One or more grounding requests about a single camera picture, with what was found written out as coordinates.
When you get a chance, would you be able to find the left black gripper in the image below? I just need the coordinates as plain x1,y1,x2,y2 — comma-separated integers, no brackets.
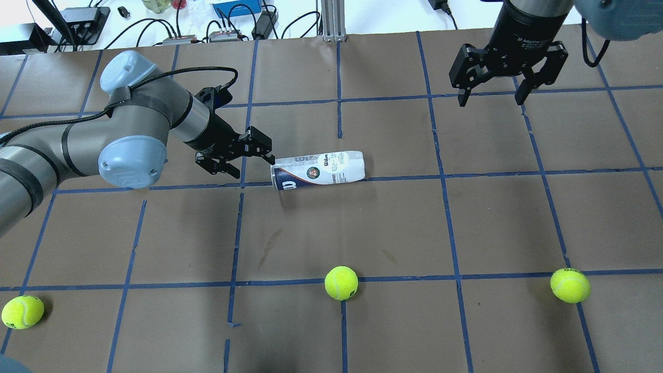
184,106,276,179

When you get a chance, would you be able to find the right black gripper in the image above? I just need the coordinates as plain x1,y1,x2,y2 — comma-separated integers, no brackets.
449,3,569,108

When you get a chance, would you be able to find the tennis ball can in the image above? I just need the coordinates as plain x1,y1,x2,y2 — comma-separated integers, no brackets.
270,151,366,191

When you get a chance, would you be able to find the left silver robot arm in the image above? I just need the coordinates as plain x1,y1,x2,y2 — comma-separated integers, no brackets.
1,50,275,234

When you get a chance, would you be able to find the tennis ball centre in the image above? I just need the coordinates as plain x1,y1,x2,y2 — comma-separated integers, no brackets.
324,265,358,302

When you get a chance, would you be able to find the tennis ball front left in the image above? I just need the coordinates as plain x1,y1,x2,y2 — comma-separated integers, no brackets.
550,268,592,304

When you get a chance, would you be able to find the tennis ball near base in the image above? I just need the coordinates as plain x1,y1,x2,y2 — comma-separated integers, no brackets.
2,295,45,329

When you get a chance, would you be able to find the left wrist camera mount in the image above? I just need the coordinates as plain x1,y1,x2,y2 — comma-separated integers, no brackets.
196,87,234,112

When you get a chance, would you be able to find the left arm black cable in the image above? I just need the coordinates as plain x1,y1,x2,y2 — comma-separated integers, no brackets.
0,66,239,143

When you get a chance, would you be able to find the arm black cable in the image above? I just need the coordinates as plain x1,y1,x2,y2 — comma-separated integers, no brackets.
0,66,239,143
580,18,612,68

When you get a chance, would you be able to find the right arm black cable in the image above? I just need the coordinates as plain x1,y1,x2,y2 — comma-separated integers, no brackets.
580,18,612,68

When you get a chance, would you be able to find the aluminium frame post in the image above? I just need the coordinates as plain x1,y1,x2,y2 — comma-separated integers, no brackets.
320,0,347,42

